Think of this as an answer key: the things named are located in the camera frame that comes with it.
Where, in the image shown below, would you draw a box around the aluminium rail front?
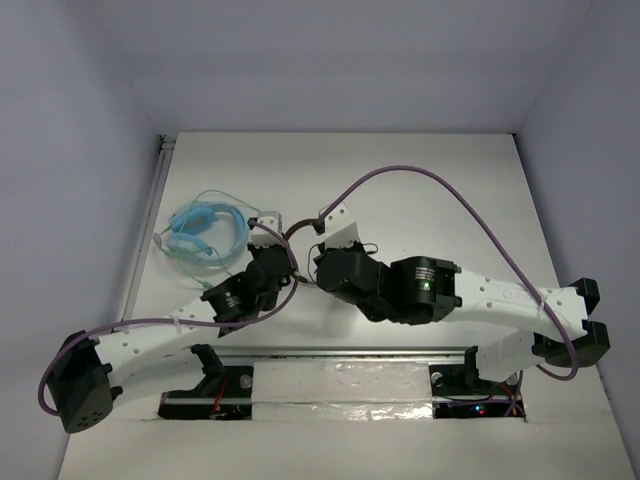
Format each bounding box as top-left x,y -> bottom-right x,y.
214,346 -> 465,357

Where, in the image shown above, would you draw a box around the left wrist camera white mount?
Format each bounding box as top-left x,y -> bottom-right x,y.
248,211 -> 283,248

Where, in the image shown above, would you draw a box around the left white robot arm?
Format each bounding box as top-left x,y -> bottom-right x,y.
37,240 -> 298,434

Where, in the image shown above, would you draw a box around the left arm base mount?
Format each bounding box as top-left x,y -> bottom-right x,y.
157,344 -> 254,421

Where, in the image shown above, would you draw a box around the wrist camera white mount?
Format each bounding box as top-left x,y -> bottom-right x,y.
248,211 -> 283,248
319,203 -> 361,249

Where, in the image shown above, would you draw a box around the thin black headphone cable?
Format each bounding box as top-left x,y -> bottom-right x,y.
304,242 -> 381,286

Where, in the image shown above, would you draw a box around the brown silver headphones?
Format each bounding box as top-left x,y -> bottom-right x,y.
283,218 -> 321,240

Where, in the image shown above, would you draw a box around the aluminium rail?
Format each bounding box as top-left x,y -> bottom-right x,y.
214,346 -> 465,357
117,134 -> 178,321

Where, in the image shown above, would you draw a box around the green headphone cable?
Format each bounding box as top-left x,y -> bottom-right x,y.
154,188 -> 266,290

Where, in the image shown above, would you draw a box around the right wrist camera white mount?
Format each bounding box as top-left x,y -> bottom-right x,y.
319,203 -> 361,249

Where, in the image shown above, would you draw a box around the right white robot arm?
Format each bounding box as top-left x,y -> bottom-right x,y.
314,246 -> 610,393

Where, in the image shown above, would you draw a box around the aluminium rail left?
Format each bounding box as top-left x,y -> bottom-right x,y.
117,134 -> 178,321

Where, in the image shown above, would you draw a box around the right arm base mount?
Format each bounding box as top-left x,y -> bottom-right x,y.
423,346 -> 527,420

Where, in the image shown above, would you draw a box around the blue headphones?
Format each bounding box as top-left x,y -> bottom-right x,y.
153,201 -> 249,268

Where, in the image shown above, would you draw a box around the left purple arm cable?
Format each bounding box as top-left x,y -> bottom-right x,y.
37,222 -> 300,415

